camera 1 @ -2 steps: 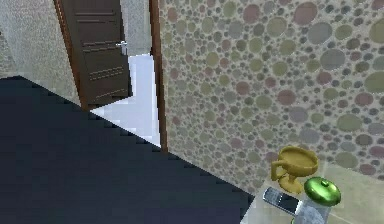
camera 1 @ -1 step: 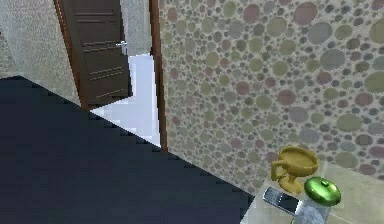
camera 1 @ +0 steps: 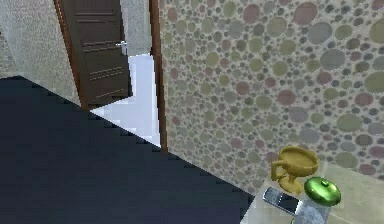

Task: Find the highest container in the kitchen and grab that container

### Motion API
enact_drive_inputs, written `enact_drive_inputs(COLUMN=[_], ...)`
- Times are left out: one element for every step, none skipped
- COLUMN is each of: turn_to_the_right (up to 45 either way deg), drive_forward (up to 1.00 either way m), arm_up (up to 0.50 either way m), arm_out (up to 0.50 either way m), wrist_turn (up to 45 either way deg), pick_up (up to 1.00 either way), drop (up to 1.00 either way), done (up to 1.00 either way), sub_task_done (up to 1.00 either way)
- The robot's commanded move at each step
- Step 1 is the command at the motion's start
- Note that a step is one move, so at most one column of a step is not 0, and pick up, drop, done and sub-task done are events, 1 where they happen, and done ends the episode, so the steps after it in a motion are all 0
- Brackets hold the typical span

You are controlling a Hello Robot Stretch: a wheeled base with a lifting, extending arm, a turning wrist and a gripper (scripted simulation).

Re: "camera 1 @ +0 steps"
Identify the black and silver phone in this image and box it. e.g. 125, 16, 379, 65
262, 186, 301, 216

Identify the silver door handle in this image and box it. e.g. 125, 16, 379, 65
115, 40, 128, 56

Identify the green apple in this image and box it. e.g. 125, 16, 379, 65
303, 176, 342, 207

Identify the clear glass jar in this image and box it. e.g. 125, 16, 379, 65
290, 199, 332, 224

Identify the dark brown room door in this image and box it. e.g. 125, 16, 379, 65
54, 0, 133, 112

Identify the yellow footed cup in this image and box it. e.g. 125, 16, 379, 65
270, 145, 320, 195

